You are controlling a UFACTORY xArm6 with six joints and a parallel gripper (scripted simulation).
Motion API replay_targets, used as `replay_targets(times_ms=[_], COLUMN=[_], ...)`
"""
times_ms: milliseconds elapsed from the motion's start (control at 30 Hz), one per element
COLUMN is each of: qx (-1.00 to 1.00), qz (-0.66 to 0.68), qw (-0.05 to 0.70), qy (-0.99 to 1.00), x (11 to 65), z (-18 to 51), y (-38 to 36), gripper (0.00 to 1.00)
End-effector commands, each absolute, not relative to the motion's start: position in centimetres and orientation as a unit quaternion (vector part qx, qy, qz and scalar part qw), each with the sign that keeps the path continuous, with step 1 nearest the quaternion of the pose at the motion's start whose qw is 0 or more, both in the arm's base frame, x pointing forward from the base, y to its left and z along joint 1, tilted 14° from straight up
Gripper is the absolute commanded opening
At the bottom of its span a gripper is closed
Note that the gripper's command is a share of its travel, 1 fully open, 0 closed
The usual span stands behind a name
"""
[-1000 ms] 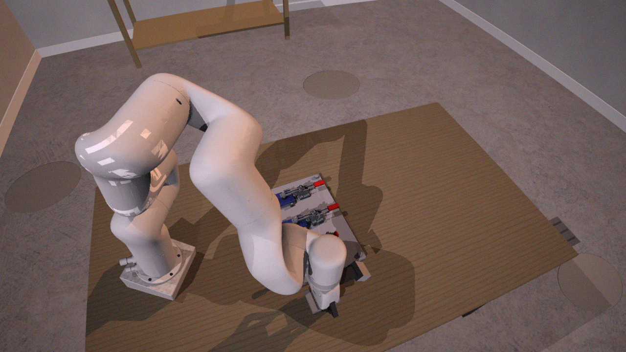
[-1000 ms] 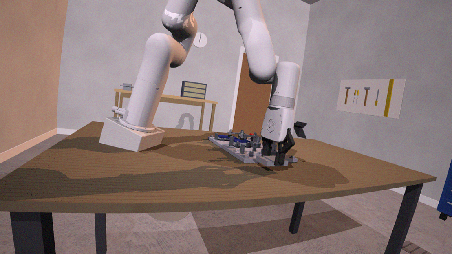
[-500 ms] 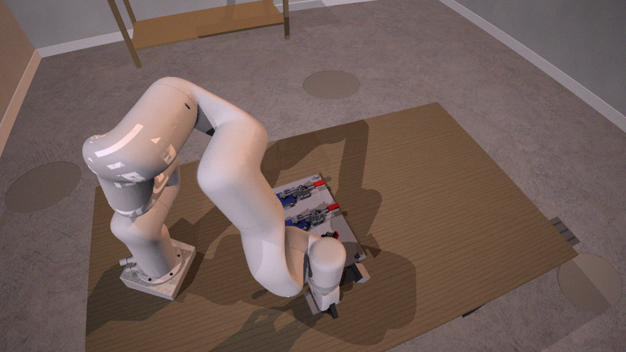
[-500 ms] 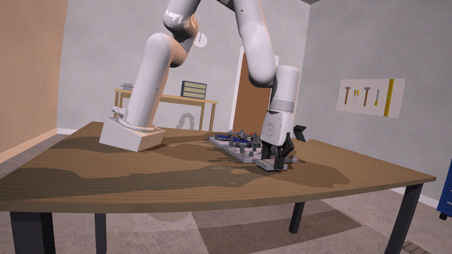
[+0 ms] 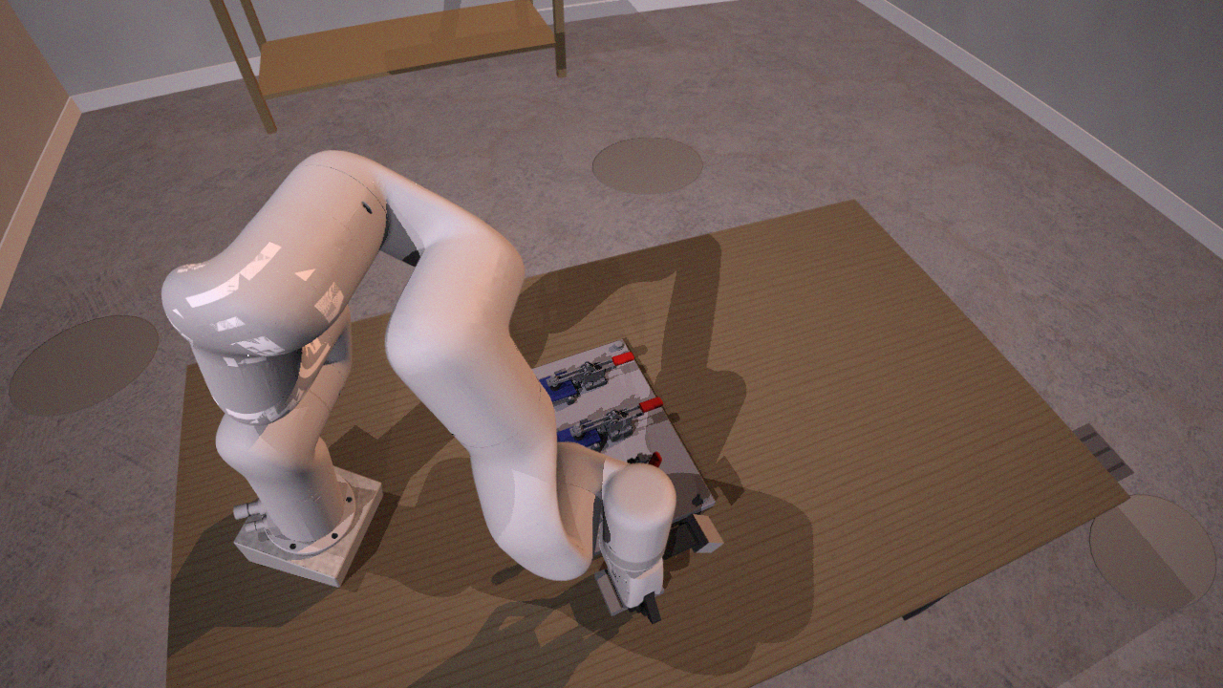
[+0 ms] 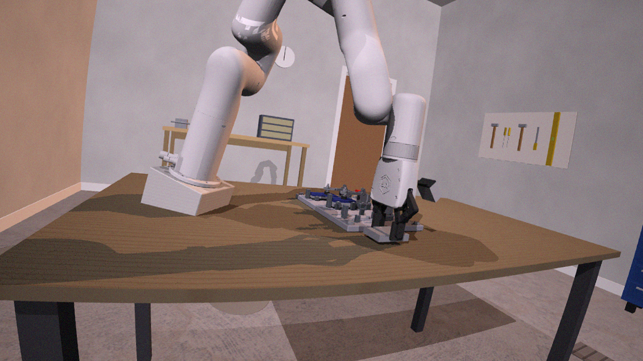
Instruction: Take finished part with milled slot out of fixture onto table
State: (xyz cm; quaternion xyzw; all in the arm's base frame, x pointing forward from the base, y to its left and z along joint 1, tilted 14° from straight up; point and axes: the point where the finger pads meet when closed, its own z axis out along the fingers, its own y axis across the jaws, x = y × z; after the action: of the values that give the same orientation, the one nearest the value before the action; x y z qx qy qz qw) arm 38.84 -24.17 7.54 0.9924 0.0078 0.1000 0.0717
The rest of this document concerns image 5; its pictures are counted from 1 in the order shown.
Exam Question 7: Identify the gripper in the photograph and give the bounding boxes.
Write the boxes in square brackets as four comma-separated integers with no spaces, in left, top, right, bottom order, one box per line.
[599,522,663,624]

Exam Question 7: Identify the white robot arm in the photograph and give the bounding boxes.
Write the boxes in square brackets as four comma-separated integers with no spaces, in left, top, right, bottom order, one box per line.
[161,150,724,580]

